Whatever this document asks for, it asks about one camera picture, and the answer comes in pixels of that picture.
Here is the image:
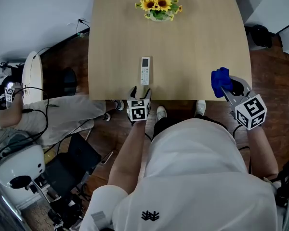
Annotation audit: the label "person's right forearm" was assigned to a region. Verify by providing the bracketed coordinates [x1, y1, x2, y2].
[246, 126, 279, 180]

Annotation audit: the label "person's right white shoe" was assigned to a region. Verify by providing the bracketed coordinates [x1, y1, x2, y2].
[195, 100, 207, 117]

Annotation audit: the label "person's left forearm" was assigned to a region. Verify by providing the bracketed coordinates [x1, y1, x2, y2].
[107, 123, 146, 194]

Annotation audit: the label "black equipment rig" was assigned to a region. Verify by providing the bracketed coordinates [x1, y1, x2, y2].
[276, 149, 289, 208]

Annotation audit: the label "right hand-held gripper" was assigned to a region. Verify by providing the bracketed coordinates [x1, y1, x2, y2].
[220, 75, 267, 131]

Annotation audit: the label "person's left white shoe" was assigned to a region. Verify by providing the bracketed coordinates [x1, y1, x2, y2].
[156, 105, 168, 120]

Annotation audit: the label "blue cloth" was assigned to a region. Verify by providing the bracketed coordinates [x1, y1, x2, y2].
[210, 67, 234, 98]

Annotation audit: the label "black wall power cable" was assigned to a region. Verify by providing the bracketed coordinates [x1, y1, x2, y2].
[77, 19, 90, 33]

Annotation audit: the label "potted yellow sunflowers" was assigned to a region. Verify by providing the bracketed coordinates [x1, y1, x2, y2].
[134, 0, 183, 22]

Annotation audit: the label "white round side table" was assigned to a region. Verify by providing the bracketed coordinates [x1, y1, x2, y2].
[21, 51, 44, 105]

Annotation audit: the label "black chair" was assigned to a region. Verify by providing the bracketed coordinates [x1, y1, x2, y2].
[42, 132, 114, 199]

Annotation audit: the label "thick black floor cable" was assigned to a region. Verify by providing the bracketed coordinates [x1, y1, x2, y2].
[232, 124, 252, 175]

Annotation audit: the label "white remote control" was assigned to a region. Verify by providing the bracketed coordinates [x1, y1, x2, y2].
[140, 56, 151, 86]

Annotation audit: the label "black bin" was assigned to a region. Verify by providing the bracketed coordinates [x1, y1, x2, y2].
[245, 24, 273, 49]

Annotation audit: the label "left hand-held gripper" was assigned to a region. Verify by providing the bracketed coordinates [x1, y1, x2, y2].
[126, 86, 152, 122]

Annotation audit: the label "person's black shorts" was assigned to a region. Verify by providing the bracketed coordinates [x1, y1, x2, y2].
[153, 116, 184, 141]

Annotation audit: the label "white rounded device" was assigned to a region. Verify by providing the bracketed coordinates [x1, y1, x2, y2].
[0, 144, 46, 190]

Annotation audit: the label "large white cabinet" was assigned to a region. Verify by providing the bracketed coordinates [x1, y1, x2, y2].
[244, 0, 289, 33]

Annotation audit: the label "person's white shirt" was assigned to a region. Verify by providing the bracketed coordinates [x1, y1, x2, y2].
[79, 118, 287, 231]

